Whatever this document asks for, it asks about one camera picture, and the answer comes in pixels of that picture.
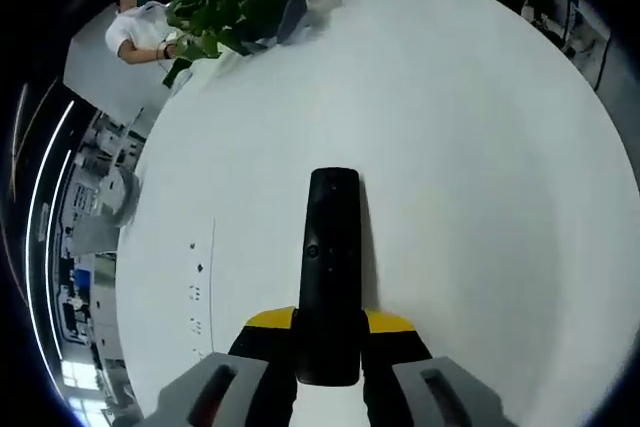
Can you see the grey curved object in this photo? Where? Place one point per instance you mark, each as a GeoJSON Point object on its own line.
{"type": "Point", "coordinates": [291, 19]}

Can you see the black remote control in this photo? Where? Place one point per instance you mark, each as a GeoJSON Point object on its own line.
{"type": "Point", "coordinates": [330, 257]}

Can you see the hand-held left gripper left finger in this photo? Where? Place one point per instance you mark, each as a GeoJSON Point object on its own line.
{"type": "Point", "coordinates": [235, 387]}

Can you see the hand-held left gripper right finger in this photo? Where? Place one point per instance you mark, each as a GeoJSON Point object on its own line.
{"type": "Point", "coordinates": [415, 392]}

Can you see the grey office chair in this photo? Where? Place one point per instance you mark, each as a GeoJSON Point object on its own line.
{"type": "Point", "coordinates": [117, 207]}

